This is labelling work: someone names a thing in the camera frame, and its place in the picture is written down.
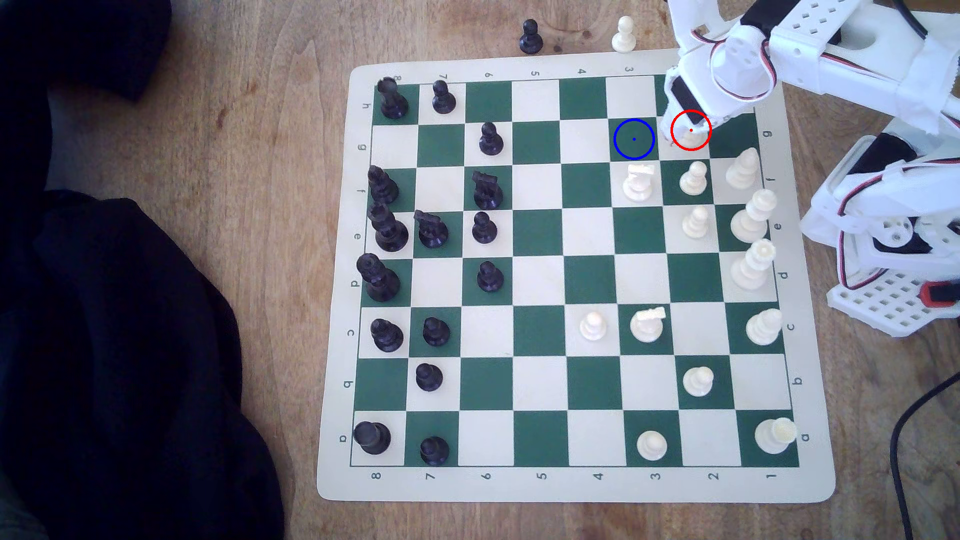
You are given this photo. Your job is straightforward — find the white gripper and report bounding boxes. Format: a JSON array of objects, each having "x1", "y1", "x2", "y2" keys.
[{"x1": 663, "y1": 0, "x2": 783, "y2": 142}]

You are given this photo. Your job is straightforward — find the white chess bishop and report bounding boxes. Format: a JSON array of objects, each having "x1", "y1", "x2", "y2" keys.
[
  {"x1": 745, "y1": 308, "x2": 783, "y2": 347},
  {"x1": 725, "y1": 147, "x2": 761, "y2": 190}
]

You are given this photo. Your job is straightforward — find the white chess knight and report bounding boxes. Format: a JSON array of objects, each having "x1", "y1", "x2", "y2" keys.
[
  {"x1": 629, "y1": 306, "x2": 667, "y2": 345},
  {"x1": 622, "y1": 163, "x2": 656, "y2": 204}
]

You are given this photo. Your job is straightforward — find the white chess king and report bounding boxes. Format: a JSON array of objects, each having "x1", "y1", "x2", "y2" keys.
[{"x1": 730, "y1": 188, "x2": 778, "y2": 244}]

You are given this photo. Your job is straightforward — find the white chess queen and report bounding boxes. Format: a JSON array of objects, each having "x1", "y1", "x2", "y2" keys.
[{"x1": 730, "y1": 238, "x2": 777, "y2": 292}]

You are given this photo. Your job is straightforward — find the black chess knight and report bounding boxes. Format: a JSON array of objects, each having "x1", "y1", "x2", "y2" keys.
[
  {"x1": 471, "y1": 170, "x2": 504, "y2": 211},
  {"x1": 414, "y1": 210, "x2": 450, "y2": 249}
]

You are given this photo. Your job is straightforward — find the green and cream chess mat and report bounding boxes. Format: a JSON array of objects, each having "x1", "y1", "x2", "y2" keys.
[{"x1": 316, "y1": 46, "x2": 837, "y2": 505}]

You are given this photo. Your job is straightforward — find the black chess rook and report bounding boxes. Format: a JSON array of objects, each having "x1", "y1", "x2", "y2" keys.
[
  {"x1": 352, "y1": 420, "x2": 392, "y2": 456},
  {"x1": 376, "y1": 76, "x2": 410, "y2": 121}
]

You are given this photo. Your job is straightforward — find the black chess bishop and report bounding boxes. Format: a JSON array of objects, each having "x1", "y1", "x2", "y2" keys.
[
  {"x1": 370, "y1": 318, "x2": 405, "y2": 354},
  {"x1": 366, "y1": 165, "x2": 400, "y2": 206}
]

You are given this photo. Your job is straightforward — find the white chess rook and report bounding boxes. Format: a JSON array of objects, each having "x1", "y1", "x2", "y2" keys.
[{"x1": 754, "y1": 417, "x2": 798, "y2": 456}]

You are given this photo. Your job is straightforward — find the black chess king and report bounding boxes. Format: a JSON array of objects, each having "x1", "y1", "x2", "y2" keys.
[{"x1": 367, "y1": 202, "x2": 410, "y2": 253}]

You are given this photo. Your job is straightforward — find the black chess queen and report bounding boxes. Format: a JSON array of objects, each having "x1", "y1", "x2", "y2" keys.
[{"x1": 356, "y1": 252, "x2": 402, "y2": 303}]

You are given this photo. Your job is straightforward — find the red clamp part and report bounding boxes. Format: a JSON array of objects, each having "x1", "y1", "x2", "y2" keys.
[{"x1": 921, "y1": 281, "x2": 960, "y2": 309}]

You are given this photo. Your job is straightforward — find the black fabric garment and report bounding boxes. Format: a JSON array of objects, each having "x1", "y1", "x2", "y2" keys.
[{"x1": 0, "y1": 0, "x2": 286, "y2": 540}]

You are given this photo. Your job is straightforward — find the white perforated base plate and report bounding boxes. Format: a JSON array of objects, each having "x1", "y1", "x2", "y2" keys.
[{"x1": 827, "y1": 266, "x2": 960, "y2": 339}]

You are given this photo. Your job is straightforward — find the black power cable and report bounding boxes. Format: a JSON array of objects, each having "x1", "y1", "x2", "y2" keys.
[{"x1": 890, "y1": 372, "x2": 960, "y2": 540}]

